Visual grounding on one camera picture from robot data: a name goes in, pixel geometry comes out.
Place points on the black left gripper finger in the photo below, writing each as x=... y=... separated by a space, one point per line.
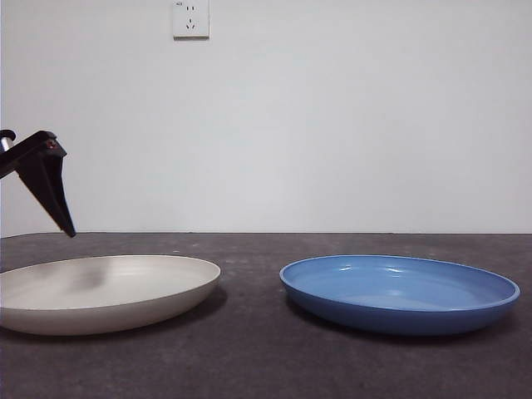
x=50 y=187

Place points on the white round plate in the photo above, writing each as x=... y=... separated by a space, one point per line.
x=124 y=291

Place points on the white wall socket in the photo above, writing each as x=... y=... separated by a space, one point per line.
x=191 y=21

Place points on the blue round plate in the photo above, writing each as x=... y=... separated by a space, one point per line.
x=395 y=307

